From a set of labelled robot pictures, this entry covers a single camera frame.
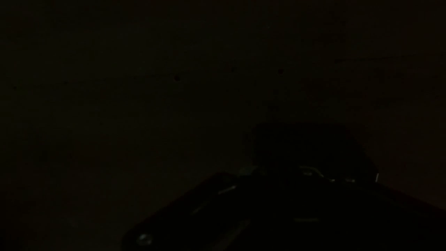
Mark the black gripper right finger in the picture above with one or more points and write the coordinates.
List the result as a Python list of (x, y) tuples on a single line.
[(395, 218)]

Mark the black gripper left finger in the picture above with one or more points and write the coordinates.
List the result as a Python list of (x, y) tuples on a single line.
[(200, 218)]

